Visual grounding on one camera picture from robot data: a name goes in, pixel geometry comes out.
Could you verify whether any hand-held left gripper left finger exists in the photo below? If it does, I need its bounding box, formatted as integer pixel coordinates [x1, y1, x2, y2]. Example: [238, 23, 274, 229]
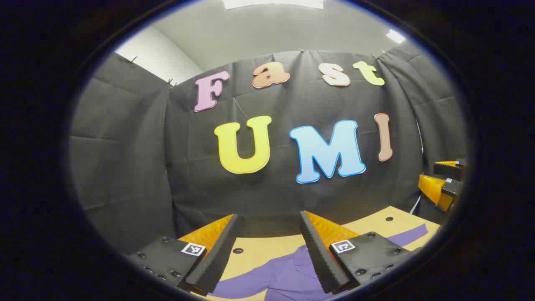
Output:
[127, 214, 241, 297]

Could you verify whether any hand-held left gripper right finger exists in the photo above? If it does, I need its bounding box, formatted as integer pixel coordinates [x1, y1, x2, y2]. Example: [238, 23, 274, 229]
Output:
[299, 210, 414, 295]

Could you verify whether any purple knit cardigan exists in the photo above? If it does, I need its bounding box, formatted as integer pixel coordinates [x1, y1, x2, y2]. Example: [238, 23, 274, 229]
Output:
[211, 224, 429, 301]

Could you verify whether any black backdrop cloth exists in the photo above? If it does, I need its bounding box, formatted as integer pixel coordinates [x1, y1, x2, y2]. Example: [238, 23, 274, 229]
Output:
[69, 49, 469, 255]

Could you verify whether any large ceiling light panel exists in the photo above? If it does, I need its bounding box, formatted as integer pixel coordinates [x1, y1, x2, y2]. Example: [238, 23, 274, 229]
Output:
[222, 0, 325, 10]

